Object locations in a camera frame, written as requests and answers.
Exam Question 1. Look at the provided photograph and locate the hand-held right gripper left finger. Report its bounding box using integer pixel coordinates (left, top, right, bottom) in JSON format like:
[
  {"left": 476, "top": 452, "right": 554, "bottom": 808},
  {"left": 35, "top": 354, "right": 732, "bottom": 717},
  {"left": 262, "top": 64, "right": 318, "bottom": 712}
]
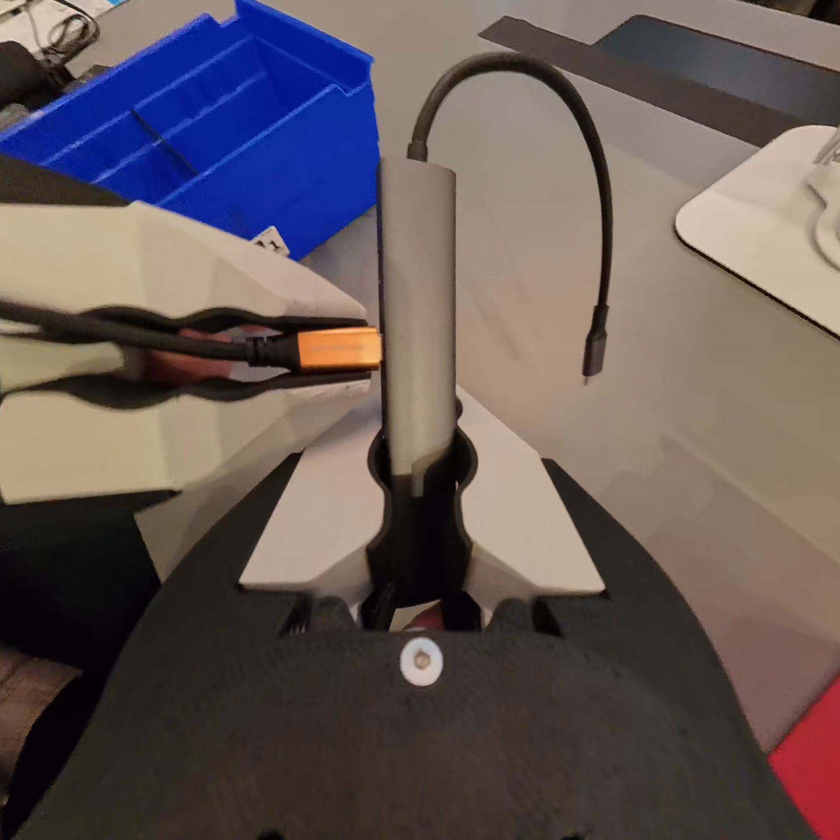
[{"left": 238, "top": 420, "right": 395, "bottom": 608}]

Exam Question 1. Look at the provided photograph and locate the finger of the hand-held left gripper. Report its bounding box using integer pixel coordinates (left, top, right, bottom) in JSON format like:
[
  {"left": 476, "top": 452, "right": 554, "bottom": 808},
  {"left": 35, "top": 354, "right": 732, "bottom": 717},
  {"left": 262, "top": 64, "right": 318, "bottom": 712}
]
[
  {"left": 0, "top": 333, "right": 373, "bottom": 506},
  {"left": 0, "top": 200, "right": 368, "bottom": 330}
]

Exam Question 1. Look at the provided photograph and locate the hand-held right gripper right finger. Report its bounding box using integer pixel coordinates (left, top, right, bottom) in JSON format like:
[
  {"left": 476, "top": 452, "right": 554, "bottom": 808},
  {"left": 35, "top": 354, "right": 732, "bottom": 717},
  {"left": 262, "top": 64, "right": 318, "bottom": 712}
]
[{"left": 451, "top": 386, "right": 607, "bottom": 609}]

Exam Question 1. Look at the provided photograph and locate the blue plastic bin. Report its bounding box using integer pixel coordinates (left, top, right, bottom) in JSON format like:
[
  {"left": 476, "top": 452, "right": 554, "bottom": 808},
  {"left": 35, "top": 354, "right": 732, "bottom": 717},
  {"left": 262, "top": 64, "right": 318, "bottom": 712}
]
[{"left": 0, "top": 0, "right": 380, "bottom": 262}]

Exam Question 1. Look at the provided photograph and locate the black braided gold-plug cable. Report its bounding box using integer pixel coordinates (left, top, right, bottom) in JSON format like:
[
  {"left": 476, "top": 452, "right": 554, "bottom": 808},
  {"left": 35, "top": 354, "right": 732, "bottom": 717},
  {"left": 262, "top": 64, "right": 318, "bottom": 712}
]
[{"left": 0, "top": 298, "right": 383, "bottom": 376}]

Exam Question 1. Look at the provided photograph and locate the slim dark usb hub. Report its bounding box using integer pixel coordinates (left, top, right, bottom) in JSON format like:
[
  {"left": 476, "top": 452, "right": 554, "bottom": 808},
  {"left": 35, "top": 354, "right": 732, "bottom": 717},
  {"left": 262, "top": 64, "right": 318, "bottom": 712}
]
[{"left": 375, "top": 51, "right": 614, "bottom": 601}]

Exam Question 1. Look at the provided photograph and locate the red plastic bin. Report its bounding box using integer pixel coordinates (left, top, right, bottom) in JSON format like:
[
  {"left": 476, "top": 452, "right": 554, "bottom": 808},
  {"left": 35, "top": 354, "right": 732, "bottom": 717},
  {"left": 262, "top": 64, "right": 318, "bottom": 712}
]
[{"left": 768, "top": 676, "right": 840, "bottom": 840}]

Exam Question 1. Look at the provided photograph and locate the black charger box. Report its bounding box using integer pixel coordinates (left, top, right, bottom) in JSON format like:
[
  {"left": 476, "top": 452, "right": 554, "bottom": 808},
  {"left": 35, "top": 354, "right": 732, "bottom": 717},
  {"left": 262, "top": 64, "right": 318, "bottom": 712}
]
[{"left": 0, "top": 41, "right": 74, "bottom": 111}]

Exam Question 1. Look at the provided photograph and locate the black bin divider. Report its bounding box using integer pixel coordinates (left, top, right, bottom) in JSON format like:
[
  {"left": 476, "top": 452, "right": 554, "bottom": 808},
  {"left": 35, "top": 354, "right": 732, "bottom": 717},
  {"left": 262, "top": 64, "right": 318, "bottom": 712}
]
[{"left": 131, "top": 108, "right": 201, "bottom": 178}]

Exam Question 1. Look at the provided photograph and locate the loose black cord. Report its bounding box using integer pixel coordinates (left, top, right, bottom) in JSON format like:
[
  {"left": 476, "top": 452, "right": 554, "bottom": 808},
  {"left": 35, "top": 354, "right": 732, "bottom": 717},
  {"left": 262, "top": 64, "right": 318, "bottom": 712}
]
[{"left": 26, "top": 0, "right": 101, "bottom": 63}]

